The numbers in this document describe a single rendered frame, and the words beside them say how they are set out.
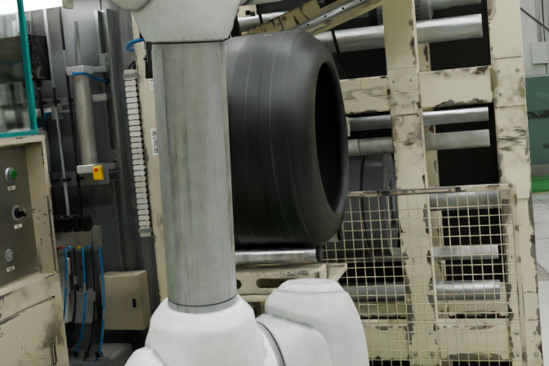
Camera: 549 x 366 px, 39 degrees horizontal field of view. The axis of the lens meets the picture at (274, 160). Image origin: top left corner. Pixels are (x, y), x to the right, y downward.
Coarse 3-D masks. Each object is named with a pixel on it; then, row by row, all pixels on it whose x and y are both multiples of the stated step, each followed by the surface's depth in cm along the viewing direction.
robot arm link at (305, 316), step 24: (288, 288) 120; (312, 288) 118; (336, 288) 120; (288, 312) 116; (312, 312) 116; (336, 312) 117; (288, 336) 114; (312, 336) 115; (336, 336) 116; (360, 336) 119; (288, 360) 112; (312, 360) 114; (336, 360) 116; (360, 360) 119
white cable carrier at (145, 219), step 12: (132, 72) 215; (132, 84) 215; (132, 96) 216; (132, 108) 216; (132, 120) 216; (132, 132) 217; (132, 144) 217; (132, 156) 217; (144, 156) 217; (144, 168) 217; (144, 180) 217; (144, 192) 222; (144, 204) 218; (144, 216) 218; (144, 228) 218
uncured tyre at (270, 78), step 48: (240, 48) 197; (288, 48) 192; (240, 96) 186; (288, 96) 184; (336, 96) 225; (240, 144) 184; (288, 144) 182; (336, 144) 235; (240, 192) 187; (288, 192) 185; (336, 192) 229; (240, 240) 200; (288, 240) 197
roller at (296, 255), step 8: (240, 248) 203; (248, 248) 202; (256, 248) 202; (264, 248) 201; (272, 248) 200; (280, 248) 199; (288, 248) 199; (296, 248) 198; (304, 248) 197; (312, 248) 197; (320, 248) 197; (240, 256) 202; (248, 256) 201; (256, 256) 200; (264, 256) 200; (272, 256) 199; (280, 256) 198; (288, 256) 198; (296, 256) 197; (304, 256) 197; (312, 256) 196; (320, 256) 197; (240, 264) 203; (248, 264) 203
